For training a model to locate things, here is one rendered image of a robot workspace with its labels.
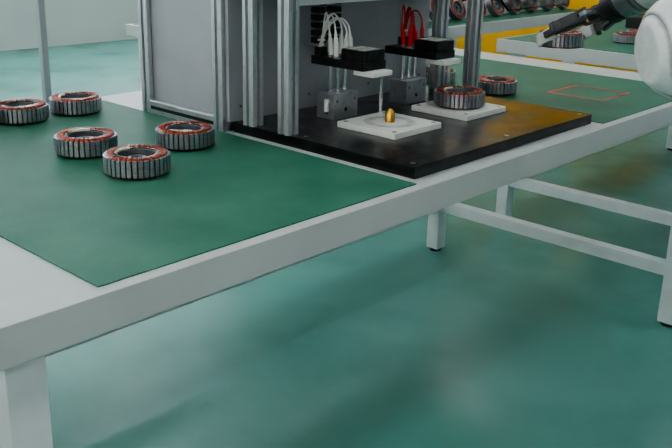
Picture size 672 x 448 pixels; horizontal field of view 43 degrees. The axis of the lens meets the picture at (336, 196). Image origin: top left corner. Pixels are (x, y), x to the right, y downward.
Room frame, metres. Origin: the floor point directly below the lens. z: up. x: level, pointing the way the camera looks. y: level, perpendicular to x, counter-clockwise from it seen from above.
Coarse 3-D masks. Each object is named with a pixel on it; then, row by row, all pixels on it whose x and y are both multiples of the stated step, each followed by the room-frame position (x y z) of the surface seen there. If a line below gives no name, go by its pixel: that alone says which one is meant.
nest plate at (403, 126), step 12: (348, 120) 1.70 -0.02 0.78; (360, 120) 1.70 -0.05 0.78; (372, 120) 1.71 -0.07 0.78; (384, 120) 1.71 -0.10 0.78; (396, 120) 1.71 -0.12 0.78; (408, 120) 1.71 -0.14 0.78; (420, 120) 1.72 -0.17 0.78; (372, 132) 1.63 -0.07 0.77; (384, 132) 1.61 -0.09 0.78; (396, 132) 1.61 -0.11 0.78; (408, 132) 1.62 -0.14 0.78; (420, 132) 1.65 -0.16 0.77
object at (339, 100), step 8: (320, 96) 1.78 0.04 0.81; (328, 96) 1.76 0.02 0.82; (336, 96) 1.76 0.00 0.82; (344, 96) 1.78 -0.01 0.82; (352, 96) 1.80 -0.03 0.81; (320, 104) 1.78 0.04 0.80; (336, 104) 1.76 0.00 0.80; (344, 104) 1.78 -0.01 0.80; (352, 104) 1.80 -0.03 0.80; (320, 112) 1.78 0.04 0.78; (328, 112) 1.76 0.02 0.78; (336, 112) 1.76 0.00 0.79; (344, 112) 1.78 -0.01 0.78; (352, 112) 1.80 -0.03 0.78
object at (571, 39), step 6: (540, 30) 2.11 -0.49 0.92; (570, 30) 2.13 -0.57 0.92; (564, 36) 2.06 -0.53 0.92; (570, 36) 2.05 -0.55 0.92; (576, 36) 2.06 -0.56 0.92; (582, 36) 2.07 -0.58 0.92; (552, 42) 2.06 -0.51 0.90; (558, 42) 2.05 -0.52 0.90; (564, 42) 2.06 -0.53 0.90; (570, 42) 2.05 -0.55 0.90; (576, 42) 2.06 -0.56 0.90; (582, 42) 2.07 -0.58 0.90; (558, 48) 2.06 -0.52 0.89; (564, 48) 2.06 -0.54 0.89; (570, 48) 2.06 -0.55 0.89; (576, 48) 2.07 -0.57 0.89
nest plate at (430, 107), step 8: (416, 104) 1.88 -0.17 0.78; (424, 104) 1.88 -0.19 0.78; (432, 104) 1.88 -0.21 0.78; (488, 104) 1.90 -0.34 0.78; (424, 112) 1.85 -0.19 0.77; (432, 112) 1.83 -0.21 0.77; (440, 112) 1.82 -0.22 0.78; (448, 112) 1.81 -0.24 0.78; (456, 112) 1.80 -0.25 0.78; (464, 112) 1.81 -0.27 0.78; (472, 112) 1.81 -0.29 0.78; (480, 112) 1.81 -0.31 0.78; (488, 112) 1.83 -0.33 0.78; (496, 112) 1.85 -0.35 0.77; (464, 120) 1.78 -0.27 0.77
